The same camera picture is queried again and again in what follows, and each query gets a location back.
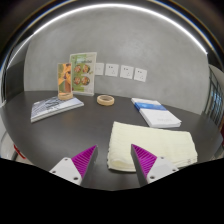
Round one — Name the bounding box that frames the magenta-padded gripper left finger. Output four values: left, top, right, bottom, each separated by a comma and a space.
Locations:
49, 144, 99, 186

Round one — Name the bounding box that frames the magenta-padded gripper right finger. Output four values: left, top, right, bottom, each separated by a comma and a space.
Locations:
130, 143, 180, 187

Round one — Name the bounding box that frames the cream folded towel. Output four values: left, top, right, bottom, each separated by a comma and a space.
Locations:
106, 120, 199, 173

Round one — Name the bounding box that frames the white and blue book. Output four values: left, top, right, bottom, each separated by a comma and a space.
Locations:
130, 97, 183, 129

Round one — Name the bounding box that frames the grey magazine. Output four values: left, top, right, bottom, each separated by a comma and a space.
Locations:
30, 95, 85, 124

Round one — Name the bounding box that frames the small card on wooden base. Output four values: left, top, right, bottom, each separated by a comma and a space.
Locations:
57, 62, 74, 101

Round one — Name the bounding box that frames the black-framed glass partition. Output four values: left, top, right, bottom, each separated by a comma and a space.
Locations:
203, 64, 224, 128

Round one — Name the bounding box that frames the large menu card stand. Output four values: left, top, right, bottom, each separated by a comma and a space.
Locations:
69, 51, 98, 97

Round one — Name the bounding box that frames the ceiling light strip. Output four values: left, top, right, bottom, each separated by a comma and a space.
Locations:
5, 3, 208, 69

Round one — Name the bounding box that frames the white wall socket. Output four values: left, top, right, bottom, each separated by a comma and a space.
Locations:
119, 64, 135, 80
133, 67, 148, 83
104, 63, 120, 78
95, 62, 105, 76

